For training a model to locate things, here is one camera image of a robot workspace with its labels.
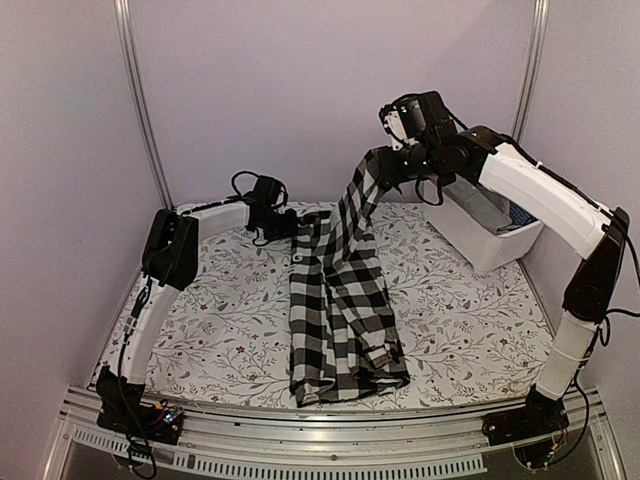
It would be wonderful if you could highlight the white plastic bin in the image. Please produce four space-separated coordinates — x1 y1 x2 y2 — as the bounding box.
425 187 543 273

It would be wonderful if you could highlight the black white checkered shirt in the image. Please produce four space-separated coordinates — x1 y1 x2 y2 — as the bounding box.
289 147 410 408

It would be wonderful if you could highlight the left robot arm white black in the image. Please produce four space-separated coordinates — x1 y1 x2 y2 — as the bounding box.
96 176 297 434

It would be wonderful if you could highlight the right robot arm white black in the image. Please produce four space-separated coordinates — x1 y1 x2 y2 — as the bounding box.
382 119 629 436

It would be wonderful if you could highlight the grey long sleeve shirt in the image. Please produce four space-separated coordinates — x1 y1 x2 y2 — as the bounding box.
444 177 516 235

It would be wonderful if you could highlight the blue checkered shirt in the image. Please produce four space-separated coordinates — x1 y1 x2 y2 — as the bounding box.
508 202 537 228

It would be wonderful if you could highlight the floral patterned table mat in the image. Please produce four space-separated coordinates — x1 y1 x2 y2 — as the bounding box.
146 203 552 411

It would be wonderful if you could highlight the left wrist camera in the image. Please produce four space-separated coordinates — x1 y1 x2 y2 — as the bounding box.
249 175 289 209

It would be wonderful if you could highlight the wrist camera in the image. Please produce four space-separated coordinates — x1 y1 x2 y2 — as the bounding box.
249 175 289 209
378 91 457 151

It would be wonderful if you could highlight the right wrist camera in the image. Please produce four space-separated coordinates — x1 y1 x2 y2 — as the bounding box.
378 91 457 151

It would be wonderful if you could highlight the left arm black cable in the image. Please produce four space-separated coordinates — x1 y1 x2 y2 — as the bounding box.
229 170 291 247

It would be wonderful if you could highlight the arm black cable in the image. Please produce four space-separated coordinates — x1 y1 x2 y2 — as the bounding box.
229 170 291 247
414 107 471 207

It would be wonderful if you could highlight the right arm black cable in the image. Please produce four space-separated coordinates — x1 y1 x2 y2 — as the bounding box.
414 107 471 207

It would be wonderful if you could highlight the right aluminium frame post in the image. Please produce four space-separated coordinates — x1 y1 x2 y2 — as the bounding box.
511 0 550 141

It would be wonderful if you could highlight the aluminium frame post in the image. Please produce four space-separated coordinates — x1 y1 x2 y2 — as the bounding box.
511 0 550 141
113 0 174 209

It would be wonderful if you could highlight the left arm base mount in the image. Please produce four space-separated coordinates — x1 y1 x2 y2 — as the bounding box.
96 365 184 445

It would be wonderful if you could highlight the left aluminium frame post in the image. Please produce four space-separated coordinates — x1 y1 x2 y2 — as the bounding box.
113 0 174 209

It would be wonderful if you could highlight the aluminium front rail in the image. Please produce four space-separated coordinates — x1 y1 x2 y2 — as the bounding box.
45 389 630 479

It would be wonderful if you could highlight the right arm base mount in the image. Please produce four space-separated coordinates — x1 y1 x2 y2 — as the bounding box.
482 389 569 446

